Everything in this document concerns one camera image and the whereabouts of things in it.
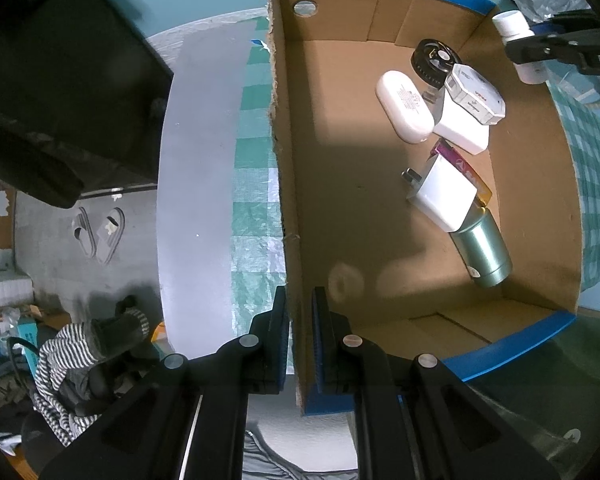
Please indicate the orange packet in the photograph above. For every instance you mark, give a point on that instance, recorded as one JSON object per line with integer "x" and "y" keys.
{"x": 159, "y": 332}

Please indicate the small teal box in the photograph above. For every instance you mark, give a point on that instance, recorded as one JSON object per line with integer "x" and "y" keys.
{"x": 162, "y": 349}

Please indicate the purple pink small box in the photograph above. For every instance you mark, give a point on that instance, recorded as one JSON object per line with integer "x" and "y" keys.
{"x": 462, "y": 165}

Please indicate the white pill bottle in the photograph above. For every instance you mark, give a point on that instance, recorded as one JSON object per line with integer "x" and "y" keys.
{"x": 512, "y": 22}

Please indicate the teal carton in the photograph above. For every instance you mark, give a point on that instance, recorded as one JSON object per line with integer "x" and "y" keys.
{"x": 27, "y": 330}

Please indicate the white oval case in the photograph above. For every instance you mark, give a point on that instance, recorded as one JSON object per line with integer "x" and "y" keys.
{"x": 405, "y": 105}

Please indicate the blue cardboard box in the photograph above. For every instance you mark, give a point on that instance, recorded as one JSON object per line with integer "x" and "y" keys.
{"x": 355, "y": 185}

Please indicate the teal metal cylinder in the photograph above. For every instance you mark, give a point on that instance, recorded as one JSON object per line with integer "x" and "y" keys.
{"x": 485, "y": 250}

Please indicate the translucent green plastic sheet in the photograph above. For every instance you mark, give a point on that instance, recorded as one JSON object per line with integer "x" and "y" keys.
{"x": 540, "y": 410}

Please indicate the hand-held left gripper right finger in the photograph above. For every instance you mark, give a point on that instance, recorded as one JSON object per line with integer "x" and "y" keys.
{"x": 321, "y": 355}

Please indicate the black hanging cloth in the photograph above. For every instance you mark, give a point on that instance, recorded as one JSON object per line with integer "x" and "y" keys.
{"x": 55, "y": 85}

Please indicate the white foam box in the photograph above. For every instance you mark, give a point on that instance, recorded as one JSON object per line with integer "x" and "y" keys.
{"x": 5, "y": 287}

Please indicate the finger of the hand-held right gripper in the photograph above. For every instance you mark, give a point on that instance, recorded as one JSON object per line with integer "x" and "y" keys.
{"x": 545, "y": 47}
{"x": 577, "y": 18}

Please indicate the white square charger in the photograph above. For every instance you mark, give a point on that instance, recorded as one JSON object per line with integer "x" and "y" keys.
{"x": 445, "y": 195}

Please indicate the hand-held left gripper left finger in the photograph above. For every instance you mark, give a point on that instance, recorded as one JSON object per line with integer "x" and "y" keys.
{"x": 280, "y": 350}

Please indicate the white hexagonal adapter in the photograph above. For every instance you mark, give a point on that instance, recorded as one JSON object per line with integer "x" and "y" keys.
{"x": 472, "y": 92}

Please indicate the green checkered tablecloth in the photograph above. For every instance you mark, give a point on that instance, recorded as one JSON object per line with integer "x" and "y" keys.
{"x": 255, "y": 185}

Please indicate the striped grey white cloth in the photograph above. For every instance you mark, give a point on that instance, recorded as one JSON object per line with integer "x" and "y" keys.
{"x": 55, "y": 350}

